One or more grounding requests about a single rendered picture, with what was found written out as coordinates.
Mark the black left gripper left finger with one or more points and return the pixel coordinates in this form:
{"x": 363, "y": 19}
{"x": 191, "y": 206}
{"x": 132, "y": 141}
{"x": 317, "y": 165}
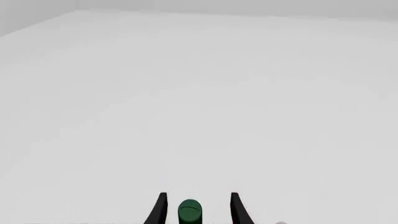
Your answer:
{"x": 159, "y": 211}

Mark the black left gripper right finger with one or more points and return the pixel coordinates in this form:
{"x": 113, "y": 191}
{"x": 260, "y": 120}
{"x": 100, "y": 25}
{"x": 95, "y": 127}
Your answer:
{"x": 238, "y": 211}

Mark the green bottle cap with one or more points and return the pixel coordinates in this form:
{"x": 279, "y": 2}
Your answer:
{"x": 189, "y": 211}

